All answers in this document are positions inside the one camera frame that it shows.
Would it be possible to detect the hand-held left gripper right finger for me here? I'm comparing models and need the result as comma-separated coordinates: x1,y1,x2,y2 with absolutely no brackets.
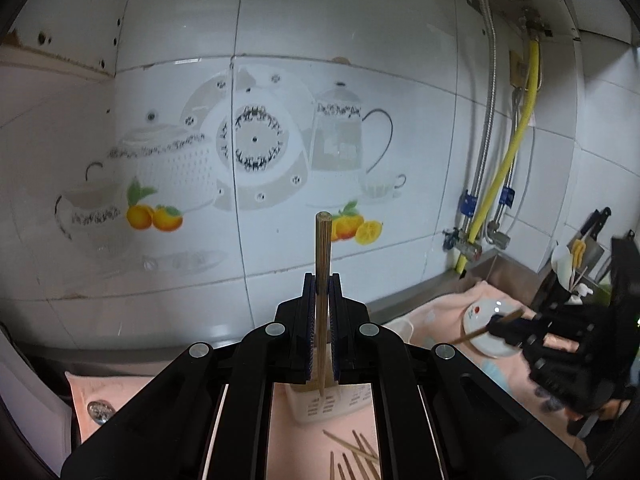
327,272,586,480

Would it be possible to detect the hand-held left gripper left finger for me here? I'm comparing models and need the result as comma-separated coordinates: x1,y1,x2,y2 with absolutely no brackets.
61,272,319,480

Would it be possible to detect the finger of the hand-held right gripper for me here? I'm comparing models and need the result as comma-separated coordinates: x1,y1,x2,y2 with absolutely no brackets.
504,332,587,362
487,305,582,337

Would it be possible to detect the white plastic utensil holder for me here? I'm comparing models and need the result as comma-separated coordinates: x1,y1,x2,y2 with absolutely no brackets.
286,382,373,425

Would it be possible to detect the white plate with red print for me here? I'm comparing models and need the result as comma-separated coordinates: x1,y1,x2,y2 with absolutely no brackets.
462,297,526,359

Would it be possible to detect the white ladle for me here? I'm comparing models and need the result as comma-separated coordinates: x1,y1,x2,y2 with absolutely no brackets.
551,242,577,292

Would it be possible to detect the metal pipe valve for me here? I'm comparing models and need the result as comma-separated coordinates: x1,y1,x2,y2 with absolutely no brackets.
487,219,512,249
442,227,482,264

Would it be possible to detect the peach printed towel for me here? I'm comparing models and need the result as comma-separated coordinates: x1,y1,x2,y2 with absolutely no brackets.
65,280,616,480

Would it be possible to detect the short corrugated metal pipe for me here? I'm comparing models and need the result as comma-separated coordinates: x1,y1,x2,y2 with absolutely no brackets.
491,87,524,227

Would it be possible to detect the steel slotted spoon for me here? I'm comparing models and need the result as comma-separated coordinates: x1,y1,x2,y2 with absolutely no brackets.
87,400,116,426

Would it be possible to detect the long corrugated metal pipe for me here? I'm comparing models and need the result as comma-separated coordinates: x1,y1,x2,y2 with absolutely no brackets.
462,0,499,242

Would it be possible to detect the white appliance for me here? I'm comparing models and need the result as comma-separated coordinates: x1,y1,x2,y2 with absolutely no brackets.
0,327,75,466

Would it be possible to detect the black handled knife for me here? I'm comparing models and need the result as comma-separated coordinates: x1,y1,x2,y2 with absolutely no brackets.
576,206,612,242

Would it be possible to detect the clear plastic hose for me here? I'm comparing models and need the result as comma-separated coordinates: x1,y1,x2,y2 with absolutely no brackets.
515,120,537,211

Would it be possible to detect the yellow gas hose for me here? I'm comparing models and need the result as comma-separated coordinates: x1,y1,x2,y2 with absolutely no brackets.
456,40,542,274

